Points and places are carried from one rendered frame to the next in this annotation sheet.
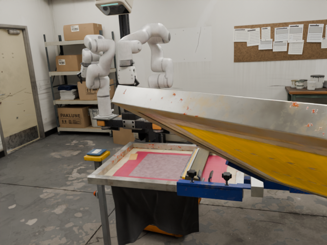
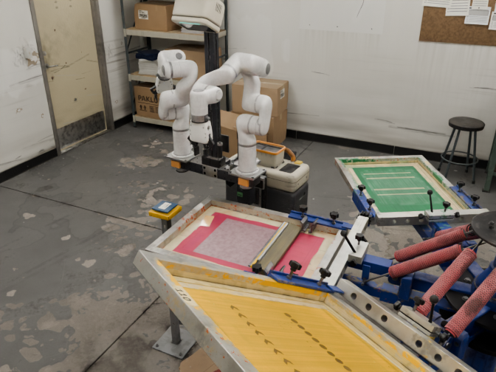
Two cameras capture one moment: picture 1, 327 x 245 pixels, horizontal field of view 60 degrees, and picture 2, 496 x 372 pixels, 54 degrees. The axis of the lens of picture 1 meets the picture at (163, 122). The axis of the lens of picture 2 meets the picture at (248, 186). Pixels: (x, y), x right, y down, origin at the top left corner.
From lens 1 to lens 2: 0.81 m
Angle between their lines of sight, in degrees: 14
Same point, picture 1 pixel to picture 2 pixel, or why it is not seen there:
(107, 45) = (186, 71)
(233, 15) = not seen: outside the picture
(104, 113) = (180, 153)
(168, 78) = (261, 124)
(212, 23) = not seen: outside the picture
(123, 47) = (195, 100)
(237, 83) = (419, 77)
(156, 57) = (249, 93)
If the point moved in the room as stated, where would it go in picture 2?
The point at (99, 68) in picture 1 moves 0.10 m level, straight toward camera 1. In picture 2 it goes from (174, 97) to (173, 103)
